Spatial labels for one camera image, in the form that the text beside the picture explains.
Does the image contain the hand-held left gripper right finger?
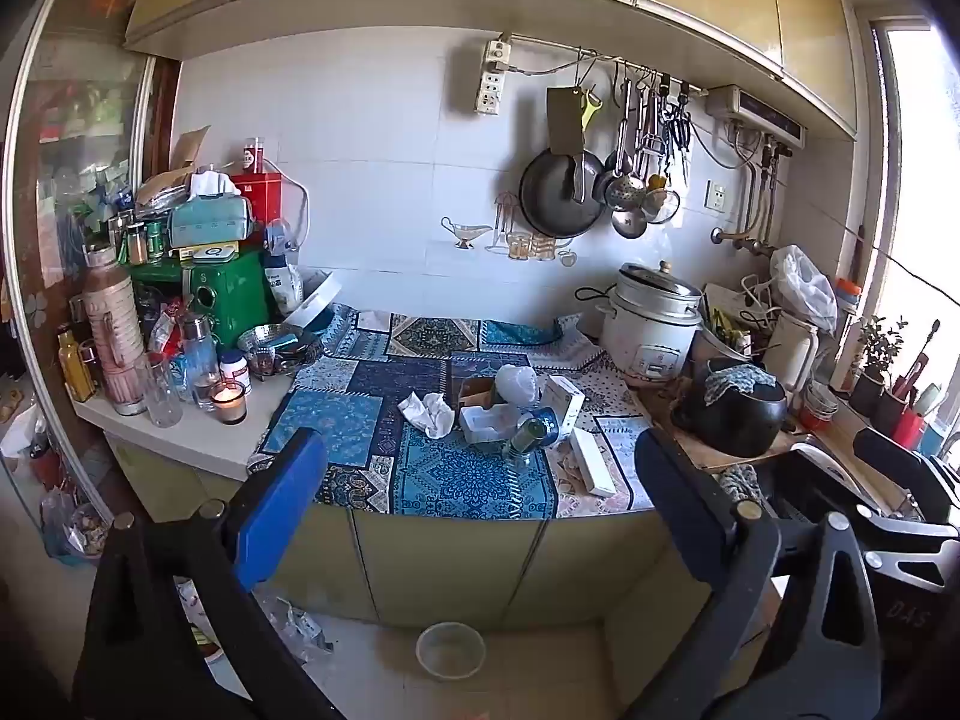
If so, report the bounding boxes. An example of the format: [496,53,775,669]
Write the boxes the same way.
[622,427,882,720]

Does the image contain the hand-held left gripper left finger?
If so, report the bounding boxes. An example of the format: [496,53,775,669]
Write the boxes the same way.
[71,427,346,720]

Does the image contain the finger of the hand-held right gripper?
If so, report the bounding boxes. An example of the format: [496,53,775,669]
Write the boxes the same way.
[847,510,960,593]
[853,427,960,509]

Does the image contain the dark glass bottle white label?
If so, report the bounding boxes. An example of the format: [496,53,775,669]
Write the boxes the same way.
[501,416,552,466]

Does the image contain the brown cardboard box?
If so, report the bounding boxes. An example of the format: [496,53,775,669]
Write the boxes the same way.
[454,375,500,410]

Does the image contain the long white box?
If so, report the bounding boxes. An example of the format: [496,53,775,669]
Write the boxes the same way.
[570,429,617,497]

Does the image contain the black round pot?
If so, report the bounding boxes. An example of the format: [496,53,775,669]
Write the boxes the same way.
[671,360,788,458]

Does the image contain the stack of small bowls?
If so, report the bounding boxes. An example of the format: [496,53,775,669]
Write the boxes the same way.
[799,379,839,428]

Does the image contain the lit glass candle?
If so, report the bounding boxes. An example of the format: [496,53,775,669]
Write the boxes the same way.
[210,381,248,426]

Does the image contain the potted plant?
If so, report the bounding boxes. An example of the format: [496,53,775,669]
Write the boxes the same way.
[851,315,910,400]

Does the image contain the crocheted cloth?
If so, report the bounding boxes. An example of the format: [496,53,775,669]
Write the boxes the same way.
[703,364,777,406]

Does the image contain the plastic wrappers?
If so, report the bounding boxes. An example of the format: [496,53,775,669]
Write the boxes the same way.
[255,592,335,665]

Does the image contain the blue round jar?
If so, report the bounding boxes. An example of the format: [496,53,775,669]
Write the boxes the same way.
[534,406,578,445]

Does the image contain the white utensil bucket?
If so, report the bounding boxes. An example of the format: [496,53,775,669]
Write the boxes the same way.
[690,300,755,372]

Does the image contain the white bottle blue cap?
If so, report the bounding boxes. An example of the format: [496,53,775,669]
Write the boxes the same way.
[217,349,252,391]

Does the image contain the small white carton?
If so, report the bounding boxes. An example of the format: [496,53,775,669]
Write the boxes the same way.
[541,375,586,428]

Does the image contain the steel colander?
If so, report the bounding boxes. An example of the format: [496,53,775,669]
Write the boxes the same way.
[236,322,323,380]

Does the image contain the white rice cooker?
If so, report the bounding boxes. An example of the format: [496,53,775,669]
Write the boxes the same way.
[596,261,706,383]

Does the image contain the tall drinking glass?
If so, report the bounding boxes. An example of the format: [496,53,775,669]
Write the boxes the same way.
[142,352,185,428]

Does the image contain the white kettle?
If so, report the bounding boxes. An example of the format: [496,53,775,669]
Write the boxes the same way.
[765,311,820,391]

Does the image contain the clear bottle steel lid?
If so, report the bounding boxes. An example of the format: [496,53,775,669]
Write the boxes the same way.
[178,313,222,410]

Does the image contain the crumpled white tissue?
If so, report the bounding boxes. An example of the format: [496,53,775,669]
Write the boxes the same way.
[396,390,457,440]

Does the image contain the crumpled clear plastic bag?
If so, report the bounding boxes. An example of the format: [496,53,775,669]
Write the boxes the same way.
[495,364,542,410]

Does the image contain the yellow lower cabinets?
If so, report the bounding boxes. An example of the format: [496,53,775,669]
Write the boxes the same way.
[112,435,751,661]

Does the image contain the blue patterned tablecloth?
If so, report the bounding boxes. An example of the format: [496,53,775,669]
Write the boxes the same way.
[251,304,653,522]

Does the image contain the white plastic bag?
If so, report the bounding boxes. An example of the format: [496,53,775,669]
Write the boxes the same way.
[769,244,839,331]

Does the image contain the white plastic tray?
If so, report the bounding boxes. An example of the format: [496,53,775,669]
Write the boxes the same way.
[281,270,344,331]

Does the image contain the green countertop appliance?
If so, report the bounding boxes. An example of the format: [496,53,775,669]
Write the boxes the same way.
[127,247,271,350]

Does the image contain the white printed bag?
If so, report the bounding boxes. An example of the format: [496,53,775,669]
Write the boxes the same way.
[262,251,305,316]

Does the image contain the clear plastic bowl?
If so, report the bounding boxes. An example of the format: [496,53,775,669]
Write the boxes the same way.
[416,621,487,682]

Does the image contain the pink thermos flask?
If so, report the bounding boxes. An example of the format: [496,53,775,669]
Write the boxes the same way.
[81,244,149,417]

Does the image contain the yellow oil bottle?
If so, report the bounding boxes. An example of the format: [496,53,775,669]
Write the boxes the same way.
[56,326,97,404]

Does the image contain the water pipes with faucet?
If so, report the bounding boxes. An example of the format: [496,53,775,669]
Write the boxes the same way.
[711,146,788,252]

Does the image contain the teal tissue box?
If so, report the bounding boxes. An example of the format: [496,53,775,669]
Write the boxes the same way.
[166,171,256,250]

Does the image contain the slotted steel ladle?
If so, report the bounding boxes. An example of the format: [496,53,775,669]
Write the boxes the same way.
[604,82,647,212]

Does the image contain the window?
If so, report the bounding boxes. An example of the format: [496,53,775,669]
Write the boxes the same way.
[870,15,960,406]

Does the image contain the red tin box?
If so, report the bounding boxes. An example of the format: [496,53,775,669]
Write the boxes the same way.
[229,171,284,241]

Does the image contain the black frying pan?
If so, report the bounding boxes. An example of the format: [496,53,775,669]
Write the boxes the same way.
[519,148,607,239]

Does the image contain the black kitchen scissors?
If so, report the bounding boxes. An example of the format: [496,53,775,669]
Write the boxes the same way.
[671,94,695,181]

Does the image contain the kitchen cleaver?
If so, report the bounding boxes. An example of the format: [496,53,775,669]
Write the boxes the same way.
[546,86,587,203]

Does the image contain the white power strip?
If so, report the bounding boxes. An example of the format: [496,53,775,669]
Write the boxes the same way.
[476,37,512,115]

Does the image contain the wire mesh strainer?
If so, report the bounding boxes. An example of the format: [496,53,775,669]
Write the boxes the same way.
[641,187,682,224]

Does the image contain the wall water heater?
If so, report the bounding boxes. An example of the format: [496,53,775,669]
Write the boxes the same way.
[705,84,807,149]

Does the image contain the metal hanging rail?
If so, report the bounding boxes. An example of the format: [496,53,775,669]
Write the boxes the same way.
[510,34,710,95]

